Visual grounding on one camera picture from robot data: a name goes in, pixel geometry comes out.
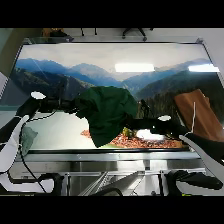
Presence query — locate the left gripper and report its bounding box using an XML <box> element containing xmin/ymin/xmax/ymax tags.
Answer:
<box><xmin>58</xmin><ymin>97</ymin><xmax>80</xmax><ymax>115</ymax></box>

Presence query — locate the dark green shirt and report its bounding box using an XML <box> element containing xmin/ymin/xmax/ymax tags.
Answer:
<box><xmin>74</xmin><ymin>85</ymin><xmax>139</xmax><ymax>149</ymax></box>

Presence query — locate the grey garment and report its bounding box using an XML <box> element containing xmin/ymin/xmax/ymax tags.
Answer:
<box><xmin>20</xmin><ymin>126</ymin><xmax>39</xmax><ymax>156</ymax></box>

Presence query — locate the black office chair base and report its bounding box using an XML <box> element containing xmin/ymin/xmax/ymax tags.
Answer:
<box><xmin>121</xmin><ymin>28</ymin><xmax>150</xmax><ymax>42</ymax></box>

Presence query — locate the brown garment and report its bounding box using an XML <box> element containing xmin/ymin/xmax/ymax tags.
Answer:
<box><xmin>173</xmin><ymin>88</ymin><xmax>224</xmax><ymax>142</ymax></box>

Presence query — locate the silver frame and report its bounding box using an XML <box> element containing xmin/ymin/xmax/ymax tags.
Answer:
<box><xmin>0</xmin><ymin>149</ymin><xmax>224</xmax><ymax>197</ymax></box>

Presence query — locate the black cable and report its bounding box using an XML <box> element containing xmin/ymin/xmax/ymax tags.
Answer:
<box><xmin>18</xmin><ymin>110</ymin><xmax>58</xmax><ymax>195</ymax></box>

